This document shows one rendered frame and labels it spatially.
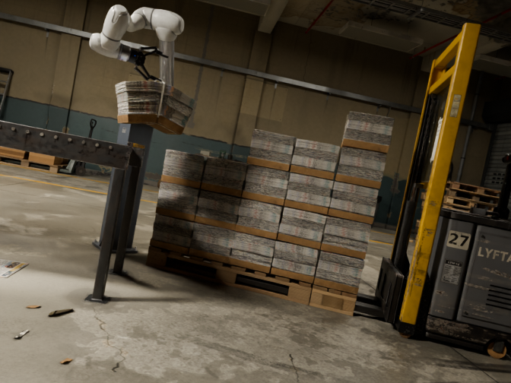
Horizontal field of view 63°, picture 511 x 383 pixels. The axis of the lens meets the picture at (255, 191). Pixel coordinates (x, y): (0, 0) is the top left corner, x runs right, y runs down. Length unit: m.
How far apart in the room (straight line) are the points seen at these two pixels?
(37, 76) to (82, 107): 1.10
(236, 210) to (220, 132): 6.79
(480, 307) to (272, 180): 1.44
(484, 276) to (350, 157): 1.04
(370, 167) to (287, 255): 0.78
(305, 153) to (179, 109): 0.85
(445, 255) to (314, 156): 0.99
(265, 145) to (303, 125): 7.06
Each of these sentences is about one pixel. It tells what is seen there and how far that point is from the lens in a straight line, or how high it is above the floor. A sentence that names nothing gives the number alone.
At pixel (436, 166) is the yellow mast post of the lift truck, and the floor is 1.03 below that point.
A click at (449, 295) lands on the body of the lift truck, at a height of 0.30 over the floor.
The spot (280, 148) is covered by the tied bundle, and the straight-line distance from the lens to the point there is 2.74.
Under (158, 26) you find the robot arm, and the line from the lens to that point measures 2.95.
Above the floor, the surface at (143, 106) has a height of 1.03.
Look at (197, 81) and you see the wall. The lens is 9.63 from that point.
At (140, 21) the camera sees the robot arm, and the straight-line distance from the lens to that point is 2.91.
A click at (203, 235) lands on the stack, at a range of 2.86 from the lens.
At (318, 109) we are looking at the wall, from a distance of 9.92.
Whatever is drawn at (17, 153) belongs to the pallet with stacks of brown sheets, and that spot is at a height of 0.23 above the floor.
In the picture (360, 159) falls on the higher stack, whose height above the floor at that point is 0.99.
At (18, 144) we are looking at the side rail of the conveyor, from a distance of 2.30.
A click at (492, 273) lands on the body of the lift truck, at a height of 0.48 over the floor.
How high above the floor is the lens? 0.81
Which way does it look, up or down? 3 degrees down
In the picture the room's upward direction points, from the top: 11 degrees clockwise
